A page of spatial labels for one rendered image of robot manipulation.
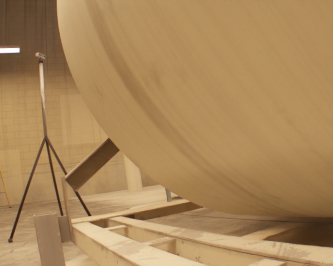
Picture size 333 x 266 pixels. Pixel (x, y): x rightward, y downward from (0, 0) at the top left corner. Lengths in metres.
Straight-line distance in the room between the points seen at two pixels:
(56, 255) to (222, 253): 0.67
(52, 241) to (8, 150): 8.40
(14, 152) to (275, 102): 9.11
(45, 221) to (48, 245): 0.08
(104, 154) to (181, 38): 0.74
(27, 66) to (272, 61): 9.74
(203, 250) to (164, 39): 0.38
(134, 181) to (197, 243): 7.02
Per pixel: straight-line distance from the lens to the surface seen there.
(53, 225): 1.09
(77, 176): 1.15
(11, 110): 9.65
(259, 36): 0.42
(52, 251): 1.10
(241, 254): 0.51
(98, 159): 1.17
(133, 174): 7.61
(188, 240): 0.65
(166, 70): 0.59
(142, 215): 1.36
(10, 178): 9.38
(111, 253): 0.65
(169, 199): 3.61
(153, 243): 0.68
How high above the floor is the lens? 0.32
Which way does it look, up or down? 8 degrees up
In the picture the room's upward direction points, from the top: 9 degrees counter-clockwise
